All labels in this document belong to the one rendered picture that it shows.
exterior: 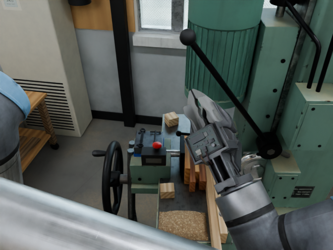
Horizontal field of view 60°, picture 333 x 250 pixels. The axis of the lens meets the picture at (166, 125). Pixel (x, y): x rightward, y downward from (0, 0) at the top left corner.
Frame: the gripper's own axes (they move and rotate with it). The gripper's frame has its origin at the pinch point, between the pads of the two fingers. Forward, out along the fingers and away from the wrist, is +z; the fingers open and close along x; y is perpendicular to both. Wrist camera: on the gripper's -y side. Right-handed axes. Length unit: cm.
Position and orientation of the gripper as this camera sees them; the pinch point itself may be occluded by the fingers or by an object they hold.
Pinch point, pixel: (195, 95)
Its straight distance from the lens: 60.7
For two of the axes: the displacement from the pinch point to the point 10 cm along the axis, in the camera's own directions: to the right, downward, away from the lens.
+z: -3.8, -8.8, 2.9
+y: -4.9, -0.8, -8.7
